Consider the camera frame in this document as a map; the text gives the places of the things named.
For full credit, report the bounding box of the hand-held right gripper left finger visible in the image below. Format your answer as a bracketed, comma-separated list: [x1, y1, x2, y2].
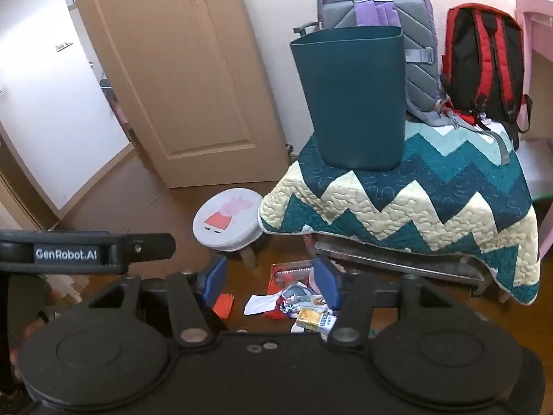
[80, 256, 228, 349]

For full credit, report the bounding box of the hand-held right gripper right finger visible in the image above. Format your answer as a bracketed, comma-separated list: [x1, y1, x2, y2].
[315, 257, 474, 351]

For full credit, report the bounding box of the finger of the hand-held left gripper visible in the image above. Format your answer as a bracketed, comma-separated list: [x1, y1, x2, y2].
[0, 232, 176, 276]

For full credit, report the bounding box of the white plastic bag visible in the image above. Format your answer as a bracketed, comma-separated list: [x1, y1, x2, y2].
[243, 293, 283, 316]

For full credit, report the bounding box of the orange plastic bag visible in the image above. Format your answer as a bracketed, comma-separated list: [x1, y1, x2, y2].
[267, 268, 303, 321]

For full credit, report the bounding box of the teal trash bin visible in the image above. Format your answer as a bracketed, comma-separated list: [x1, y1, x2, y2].
[289, 25, 407, 171]

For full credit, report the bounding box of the person's left hand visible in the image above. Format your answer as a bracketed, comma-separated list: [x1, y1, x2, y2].
[9, 287, 61, 381]

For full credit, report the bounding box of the orange ribbed wrapper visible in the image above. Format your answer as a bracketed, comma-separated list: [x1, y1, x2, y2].
[213, 293, 235, 320]

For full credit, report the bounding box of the yellow small carton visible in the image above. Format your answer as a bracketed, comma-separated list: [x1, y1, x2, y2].
[295, 307, 338, 334]

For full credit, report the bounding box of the purple white snack wrapper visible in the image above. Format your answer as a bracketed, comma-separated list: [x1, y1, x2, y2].
[279, 283, 316, 314]

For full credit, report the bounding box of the clear plastic tray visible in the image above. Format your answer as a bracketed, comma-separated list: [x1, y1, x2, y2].
[270, 260, 312, 288]

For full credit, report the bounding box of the teal cream zigzag quilt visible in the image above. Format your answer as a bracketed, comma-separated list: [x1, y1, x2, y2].
[258, 119, 542, 307]

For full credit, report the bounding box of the beige wooden door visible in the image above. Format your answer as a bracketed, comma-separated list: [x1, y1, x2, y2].
[65, 0, 291, 189]

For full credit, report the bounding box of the red black backpack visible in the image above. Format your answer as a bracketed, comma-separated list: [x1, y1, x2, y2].
[441, 3, 534, 139]

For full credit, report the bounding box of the purple grey backpack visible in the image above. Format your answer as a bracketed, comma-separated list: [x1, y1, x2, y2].
[317, 0, 513, 167]

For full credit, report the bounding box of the pink desk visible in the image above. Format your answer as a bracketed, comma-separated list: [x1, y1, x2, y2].
[514, 0, 553, 139]

